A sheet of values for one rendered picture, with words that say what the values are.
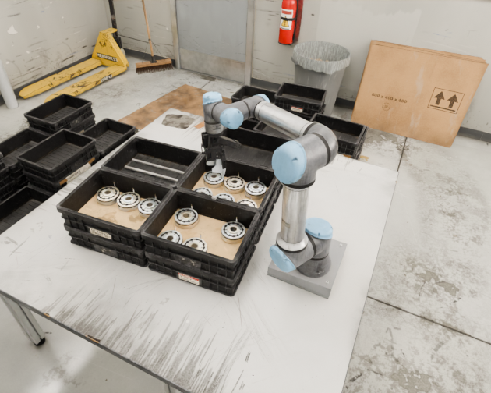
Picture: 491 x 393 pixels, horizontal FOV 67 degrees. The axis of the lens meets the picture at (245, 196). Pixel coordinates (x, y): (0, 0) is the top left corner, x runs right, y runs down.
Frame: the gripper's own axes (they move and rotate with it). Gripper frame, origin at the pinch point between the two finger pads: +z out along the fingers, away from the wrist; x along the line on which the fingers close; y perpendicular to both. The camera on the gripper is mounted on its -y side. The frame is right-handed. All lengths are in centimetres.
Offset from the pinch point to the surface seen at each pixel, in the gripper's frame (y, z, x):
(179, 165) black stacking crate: 10.0, 12.9, -35.6
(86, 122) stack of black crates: 49, 34, -168
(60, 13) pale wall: 46, -14, -390
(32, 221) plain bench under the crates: 84, 26, -37
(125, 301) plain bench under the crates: 52, 33, 24
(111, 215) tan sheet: 49, 16, -11
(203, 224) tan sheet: 13.3, 18.4, 9.4
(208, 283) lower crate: 19.7, 30.4, 31.6
